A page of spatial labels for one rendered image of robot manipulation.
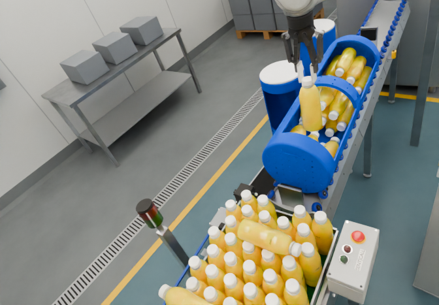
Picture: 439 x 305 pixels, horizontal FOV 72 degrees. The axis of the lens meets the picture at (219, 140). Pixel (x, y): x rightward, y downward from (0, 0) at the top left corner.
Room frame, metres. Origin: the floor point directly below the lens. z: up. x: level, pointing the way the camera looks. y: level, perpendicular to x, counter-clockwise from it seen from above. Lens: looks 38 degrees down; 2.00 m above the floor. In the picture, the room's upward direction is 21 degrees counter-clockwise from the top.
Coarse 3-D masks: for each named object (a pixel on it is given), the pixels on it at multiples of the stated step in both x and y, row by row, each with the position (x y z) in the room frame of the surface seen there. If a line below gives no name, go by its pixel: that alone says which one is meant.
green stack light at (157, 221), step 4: (156, 216) 0.74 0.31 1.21; (160, 216) 0.76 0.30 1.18; (148, 220) 0.74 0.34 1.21; (152, 220) 0.73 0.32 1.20; (156, 220) 0.74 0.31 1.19; (160, 220) 0.75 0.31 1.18; (148, 224) 0.74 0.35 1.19; (152, 224) 0.73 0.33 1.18; (156, 224) 0.73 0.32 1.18; (160, 224) 0.74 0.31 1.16; (152, 228) 0.74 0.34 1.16
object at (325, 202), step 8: (400, 16) 1.98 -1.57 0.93; (392, 24) 1.86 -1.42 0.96; (392, 40) 1.72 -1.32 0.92; (376, 72) 1.43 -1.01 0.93; (376, 80) 1.38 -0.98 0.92; (368, 96) 1.27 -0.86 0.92; (360, 112) 1.16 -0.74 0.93; (360, 120) 1.12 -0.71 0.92; (352, 136) 1.03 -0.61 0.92; (344, 152) 0.95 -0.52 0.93; (344, 160) 0.91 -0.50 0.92; (336, 176) 0.84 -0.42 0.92; (328, 192) 0.77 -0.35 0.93; (320, 200) 0.75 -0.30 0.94; (328, 200) 0.75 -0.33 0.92
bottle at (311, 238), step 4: (312, 232) 0.55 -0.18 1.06; (296, 236) 0.56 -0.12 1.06; (300, 236) 0.55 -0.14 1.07; (304, 236) 0.54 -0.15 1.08; (308, 236) 0.54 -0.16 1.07; (312, 236) 0.54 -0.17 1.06; (296, 240) 0.55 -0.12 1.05; (300, 240) 0.54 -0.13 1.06; (304, 240) 0.53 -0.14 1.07; (308, 240) 0.53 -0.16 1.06; (312, 240) 0.53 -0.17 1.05; (312, 244) 0.52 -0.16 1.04; (316, 244) 0.54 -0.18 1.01; (316, 248) 0.53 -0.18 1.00
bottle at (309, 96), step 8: (304, 88) 0.85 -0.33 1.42; (312, 88) 0.83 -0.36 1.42; (304, 96) 0.83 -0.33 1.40; (312, 96) 0.82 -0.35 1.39; (304, 104) 0.83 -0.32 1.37; (312, 104) 0.82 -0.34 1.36; (320, 104) 0.83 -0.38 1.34; (304, 112) 0.83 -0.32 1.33; (312, 112) 0.82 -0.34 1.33; (320, 112) 0.82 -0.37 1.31; (304, 120) 0.84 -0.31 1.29; (312, 120) 0.82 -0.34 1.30; (320, 120) 0.82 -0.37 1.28; (304, 128) 0.84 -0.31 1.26; (312, 128) 0.82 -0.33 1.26; (320, 128) 0.81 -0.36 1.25
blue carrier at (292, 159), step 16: (336, 48) 1.48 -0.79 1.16; (368, 48) 1.31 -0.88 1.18; (320, 64) 1.30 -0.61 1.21; (368, 64) 1.36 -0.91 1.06; (320, 80) 1.13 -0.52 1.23; (336, 80) 1.09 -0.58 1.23; (368, 80) 1.15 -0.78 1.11; (352, 96) 1.02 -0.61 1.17; (288, 112) 1.04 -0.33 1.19; (288, 128) 1.09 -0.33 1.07; (352, 128) 0.95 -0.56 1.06; (272, 144) 0.87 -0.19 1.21; (288, 144) 0.82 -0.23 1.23; (304, 144) 0.79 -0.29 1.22; (320, 144) 0.79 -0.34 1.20; (272, 160) 0.88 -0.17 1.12; (288, 160) 0.83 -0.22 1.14; (304, 160) 0.78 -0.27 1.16; (320, 160) 0.74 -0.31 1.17; (336, 160) 0.78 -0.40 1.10; (272, 176) 0.89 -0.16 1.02; (288, 176) 0.84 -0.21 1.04; (304, 176) 0.79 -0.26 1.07; (320, 176) 0.74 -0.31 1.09; (304, 192) 0.79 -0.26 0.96
